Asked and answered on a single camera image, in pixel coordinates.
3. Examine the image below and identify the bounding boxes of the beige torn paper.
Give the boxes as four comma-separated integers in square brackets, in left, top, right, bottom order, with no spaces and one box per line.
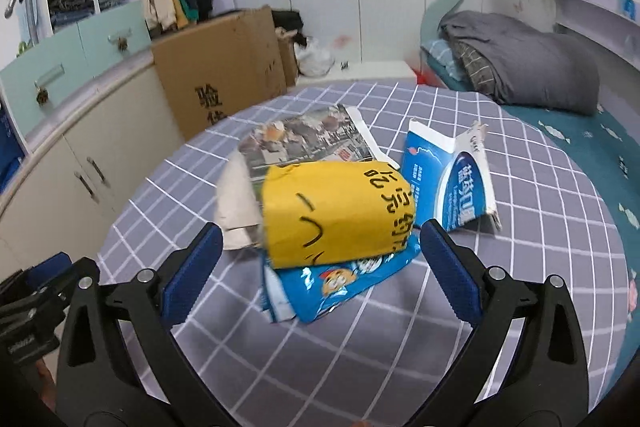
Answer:
[214,152,266,252]

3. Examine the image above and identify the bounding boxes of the dark cloth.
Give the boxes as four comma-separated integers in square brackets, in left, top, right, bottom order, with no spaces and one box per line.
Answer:
[271,9,307,48]

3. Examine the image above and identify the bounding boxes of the blue plaid pillow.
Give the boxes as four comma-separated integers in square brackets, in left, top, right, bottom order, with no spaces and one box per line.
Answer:
[422,38,471,80]

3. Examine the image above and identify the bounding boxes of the teal printed bed sheet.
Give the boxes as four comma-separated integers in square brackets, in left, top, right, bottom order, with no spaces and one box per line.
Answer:
[420,42,640,298]

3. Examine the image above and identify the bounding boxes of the grey checked tablecloth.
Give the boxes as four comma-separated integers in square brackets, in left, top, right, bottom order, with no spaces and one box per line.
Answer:
[95,79,628,427]

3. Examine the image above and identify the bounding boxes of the blue white carton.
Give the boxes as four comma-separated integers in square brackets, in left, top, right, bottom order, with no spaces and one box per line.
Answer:
[401,118,503,235]

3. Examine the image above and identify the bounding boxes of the large cardboard box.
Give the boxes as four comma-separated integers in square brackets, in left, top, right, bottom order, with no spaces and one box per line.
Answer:
[151,6,288,142]

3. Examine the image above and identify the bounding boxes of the white floor cabinet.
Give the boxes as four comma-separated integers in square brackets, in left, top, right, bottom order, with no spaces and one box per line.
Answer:
[0,52,186,258]

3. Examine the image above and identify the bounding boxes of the yellow paper bag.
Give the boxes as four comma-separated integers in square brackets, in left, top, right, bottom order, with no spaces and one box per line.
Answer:
[260,159,416,270]

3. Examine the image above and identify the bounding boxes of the blue shopping bag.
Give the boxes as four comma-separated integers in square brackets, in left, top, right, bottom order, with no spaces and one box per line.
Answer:
[0,104,23,192]

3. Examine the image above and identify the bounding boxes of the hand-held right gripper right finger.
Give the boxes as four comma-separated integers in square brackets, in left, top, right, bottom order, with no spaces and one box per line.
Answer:
[420,219,592,427]

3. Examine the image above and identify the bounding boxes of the teal drawer unit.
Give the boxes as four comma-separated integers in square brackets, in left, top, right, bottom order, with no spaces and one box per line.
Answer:
[0,2,153,138]

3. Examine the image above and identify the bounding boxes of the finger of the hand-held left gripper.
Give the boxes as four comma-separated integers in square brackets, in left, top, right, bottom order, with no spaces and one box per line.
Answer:
[24,252,76,288]
[15,258,101,315]

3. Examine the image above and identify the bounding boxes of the printed magazine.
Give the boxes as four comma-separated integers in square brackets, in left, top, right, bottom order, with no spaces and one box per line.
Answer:
[237,104,401,188]

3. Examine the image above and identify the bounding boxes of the dark folded clothes pile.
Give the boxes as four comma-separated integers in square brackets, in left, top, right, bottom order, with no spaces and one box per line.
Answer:
[47,0,96,20]

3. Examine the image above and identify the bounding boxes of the blue snack packet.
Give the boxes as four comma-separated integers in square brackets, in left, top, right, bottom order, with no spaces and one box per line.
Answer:
[260,239,423,324]

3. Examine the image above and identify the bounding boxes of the white plastic bag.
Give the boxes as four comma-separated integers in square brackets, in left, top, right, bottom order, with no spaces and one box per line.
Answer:
[294,38,335,78]

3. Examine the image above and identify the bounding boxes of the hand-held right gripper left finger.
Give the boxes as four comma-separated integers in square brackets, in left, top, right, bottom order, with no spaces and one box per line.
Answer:
[56,223,235,427]

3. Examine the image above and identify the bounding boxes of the grey folded duvet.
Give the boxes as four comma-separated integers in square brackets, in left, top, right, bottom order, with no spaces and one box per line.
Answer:
[439,11,601,116]

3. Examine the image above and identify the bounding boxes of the lilac wall shelf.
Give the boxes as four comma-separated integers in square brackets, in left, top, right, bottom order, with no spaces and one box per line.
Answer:
[555,0,640,72]

